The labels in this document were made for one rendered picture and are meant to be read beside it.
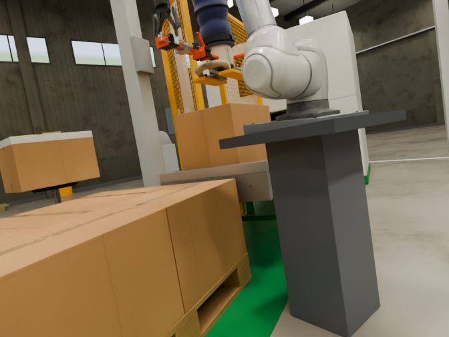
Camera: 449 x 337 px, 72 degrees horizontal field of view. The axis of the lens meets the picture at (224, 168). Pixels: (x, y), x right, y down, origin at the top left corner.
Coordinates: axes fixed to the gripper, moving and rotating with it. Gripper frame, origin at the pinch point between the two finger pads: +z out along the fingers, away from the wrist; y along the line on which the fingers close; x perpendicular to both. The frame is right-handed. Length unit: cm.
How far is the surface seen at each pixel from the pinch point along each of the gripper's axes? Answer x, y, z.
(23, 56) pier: -417, 751, -265
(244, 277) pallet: -3, -20, 123
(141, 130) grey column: -86, 101, 32
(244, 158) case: -31, -17, 65
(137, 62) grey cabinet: -84, 91, -26
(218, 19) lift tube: -52, -5, -23
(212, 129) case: -25, -3, 46
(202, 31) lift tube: -49, 6, -19
